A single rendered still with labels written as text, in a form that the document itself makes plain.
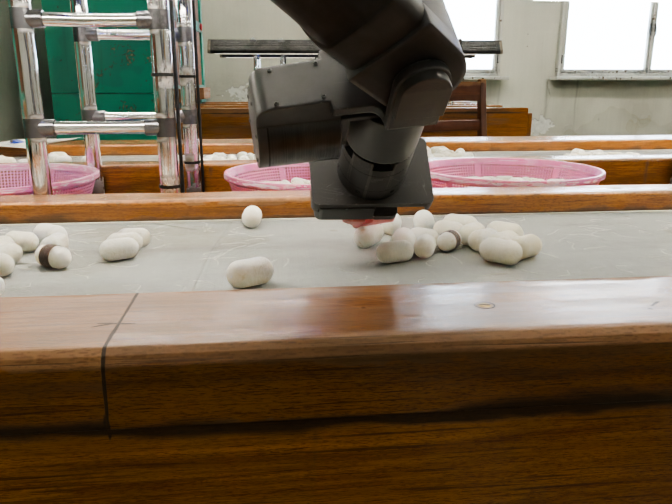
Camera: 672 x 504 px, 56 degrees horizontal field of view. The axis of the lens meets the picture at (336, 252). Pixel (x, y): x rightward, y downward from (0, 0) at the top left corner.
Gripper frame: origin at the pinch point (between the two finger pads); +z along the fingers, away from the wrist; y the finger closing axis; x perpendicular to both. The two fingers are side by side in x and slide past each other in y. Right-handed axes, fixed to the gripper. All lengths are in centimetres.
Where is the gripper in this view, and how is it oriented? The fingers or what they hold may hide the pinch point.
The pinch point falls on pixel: (356, 217)
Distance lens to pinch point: 62.0
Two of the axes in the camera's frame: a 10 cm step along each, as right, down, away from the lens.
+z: -1.0, 4.0, 9.1
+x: 0.7, 9.2, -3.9
